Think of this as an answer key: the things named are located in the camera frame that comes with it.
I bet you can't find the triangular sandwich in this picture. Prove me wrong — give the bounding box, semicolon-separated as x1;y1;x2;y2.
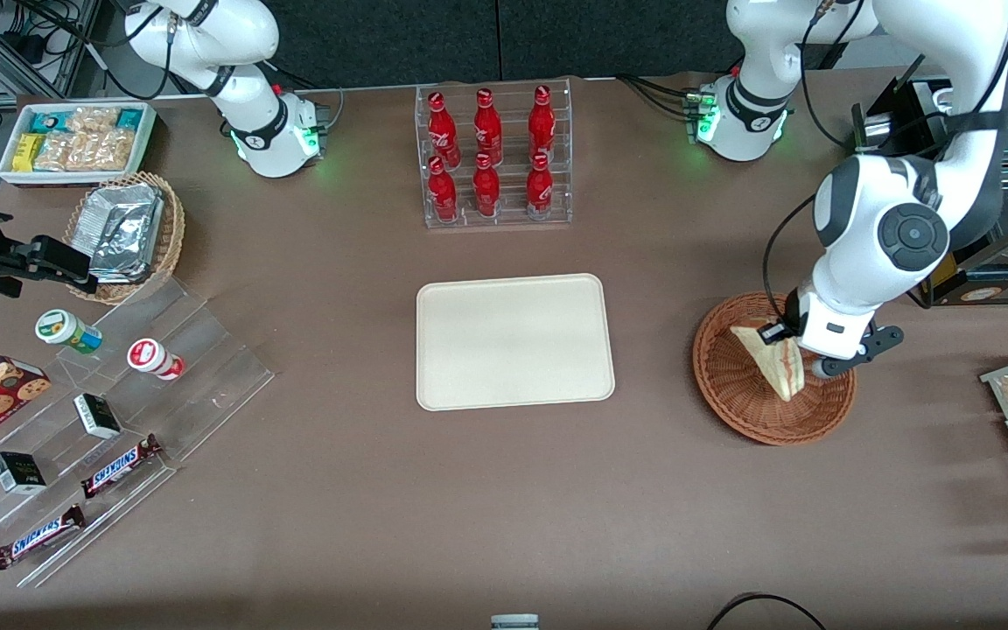
730;325;808;403

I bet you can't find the brown round wicker basket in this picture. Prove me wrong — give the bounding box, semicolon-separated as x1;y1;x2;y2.
692;291;858;446

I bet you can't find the tan oval wicker basket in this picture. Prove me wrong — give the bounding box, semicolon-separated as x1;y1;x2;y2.
62;171;186;305

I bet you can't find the cream plastic serving tray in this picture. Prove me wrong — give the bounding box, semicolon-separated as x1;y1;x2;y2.
416;273;616;412

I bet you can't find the green lid yogurt bottle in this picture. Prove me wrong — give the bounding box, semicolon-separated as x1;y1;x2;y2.
35;309;104;354

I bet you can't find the silver foil packet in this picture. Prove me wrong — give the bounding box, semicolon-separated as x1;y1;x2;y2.
88;214;161;284
77;184;165;256

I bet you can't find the white rectangular snack bin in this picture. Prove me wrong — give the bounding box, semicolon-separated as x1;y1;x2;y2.
0;101;158;187

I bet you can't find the clear cracker pack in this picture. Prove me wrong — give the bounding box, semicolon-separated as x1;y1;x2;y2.
66;107;120;135
34;133;76;172
66;131;108;172
97;129;138;172

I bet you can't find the yellow snack pack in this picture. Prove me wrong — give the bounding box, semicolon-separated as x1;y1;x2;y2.
12;133;44;173

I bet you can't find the red lid yogurt bottle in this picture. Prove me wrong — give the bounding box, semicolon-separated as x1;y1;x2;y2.
127;338;186;381

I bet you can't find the small black box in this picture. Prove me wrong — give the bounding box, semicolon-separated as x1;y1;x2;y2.
0;451;47;495
73;393;123;440

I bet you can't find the clear acrylic stepped stand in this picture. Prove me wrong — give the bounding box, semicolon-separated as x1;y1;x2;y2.
0;278;276;589

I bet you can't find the Snickers chocolate bar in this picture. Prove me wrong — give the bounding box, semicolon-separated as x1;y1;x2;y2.
0;505;87;571
80;434;164;500

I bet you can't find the red cola bottle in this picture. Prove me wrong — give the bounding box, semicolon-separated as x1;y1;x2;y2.
527;152;555;220
473;87;503;165
528;84;556;163
428;156;459;222
472;153;501;219
428;91;461;168

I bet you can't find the clear acrylic bottle rack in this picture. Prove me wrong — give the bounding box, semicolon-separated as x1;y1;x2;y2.
415;77;573;230

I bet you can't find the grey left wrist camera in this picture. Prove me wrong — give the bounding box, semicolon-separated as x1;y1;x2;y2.
809;325;906;380

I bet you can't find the aluminium frame rack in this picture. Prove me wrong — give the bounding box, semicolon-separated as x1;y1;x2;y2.
0;0;104;102

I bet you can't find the black looped floor cable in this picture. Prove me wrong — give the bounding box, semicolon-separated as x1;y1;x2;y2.
705;592;829;630

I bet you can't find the black left base cable bundle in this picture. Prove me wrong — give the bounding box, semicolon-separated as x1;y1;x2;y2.
616;73;706;120

